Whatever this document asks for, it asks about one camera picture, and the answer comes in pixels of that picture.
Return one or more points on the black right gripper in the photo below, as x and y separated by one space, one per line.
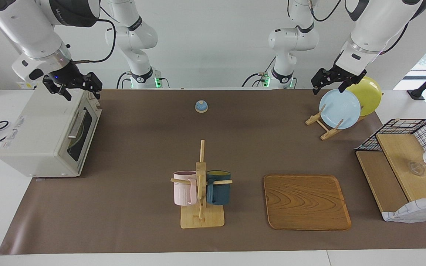
67 75

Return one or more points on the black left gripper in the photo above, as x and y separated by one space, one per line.
335 75

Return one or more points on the pale green plate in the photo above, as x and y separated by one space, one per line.
74 142

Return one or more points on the glass oven door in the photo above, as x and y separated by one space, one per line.
87 147

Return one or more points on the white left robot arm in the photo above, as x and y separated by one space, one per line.
372 29

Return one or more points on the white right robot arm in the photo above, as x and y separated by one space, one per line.
24 29

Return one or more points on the white toaster oven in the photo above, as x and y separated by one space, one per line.
31 136

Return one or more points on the light blue plate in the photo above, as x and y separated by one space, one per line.
340 109

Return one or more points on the yellow plate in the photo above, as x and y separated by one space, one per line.
368 96

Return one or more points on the white socket box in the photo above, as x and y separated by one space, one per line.
24 85

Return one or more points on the wooden plate rack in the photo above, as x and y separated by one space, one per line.
329 133

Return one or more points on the wooden stepped shelf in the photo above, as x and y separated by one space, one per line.
401 162

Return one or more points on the clear glass cup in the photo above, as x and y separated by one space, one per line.
417 169

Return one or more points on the wooden tray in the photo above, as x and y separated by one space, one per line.
305 203

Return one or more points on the brown table mat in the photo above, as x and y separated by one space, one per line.
142 207

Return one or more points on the pink mug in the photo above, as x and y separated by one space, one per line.
183 190

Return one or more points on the white checked cloth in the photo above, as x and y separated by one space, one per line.
416 212

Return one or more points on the dark teal mug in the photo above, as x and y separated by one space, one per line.
218 190

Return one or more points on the wooden mug rack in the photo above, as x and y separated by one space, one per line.
202 218

